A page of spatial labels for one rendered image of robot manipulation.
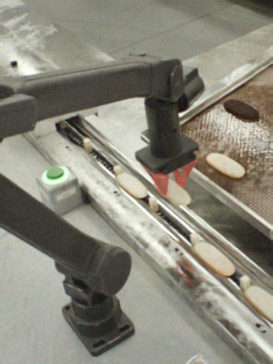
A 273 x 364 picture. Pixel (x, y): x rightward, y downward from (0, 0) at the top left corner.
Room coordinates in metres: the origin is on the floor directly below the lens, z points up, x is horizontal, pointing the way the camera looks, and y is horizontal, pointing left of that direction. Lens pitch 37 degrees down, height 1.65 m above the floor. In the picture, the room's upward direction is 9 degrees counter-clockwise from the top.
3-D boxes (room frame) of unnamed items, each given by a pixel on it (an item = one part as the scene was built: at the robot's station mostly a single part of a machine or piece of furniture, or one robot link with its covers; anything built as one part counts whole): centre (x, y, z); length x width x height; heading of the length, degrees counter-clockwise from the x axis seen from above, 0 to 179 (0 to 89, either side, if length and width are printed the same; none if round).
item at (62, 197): (1.03, 0.17, 0.84); 0.08 x 0.08 x 0.11; 27
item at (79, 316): (0.68, 0.11, 0.86); 0.12 x 0.09 x 0.08; 27
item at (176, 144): (0.88, -0.06, 1.04); 0.10 x 0.07 x 0.07; 118
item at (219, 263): (0.76, -0.11, 0.86); 0.10 x 0.04 x 0.01; 27
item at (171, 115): (0.88, -0.06, 1.11); 0.07 x 0.06 x 0.07; 139
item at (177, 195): (0.88, -0.06, 0.93); 0.10 x 0.04 x 0.01; 28
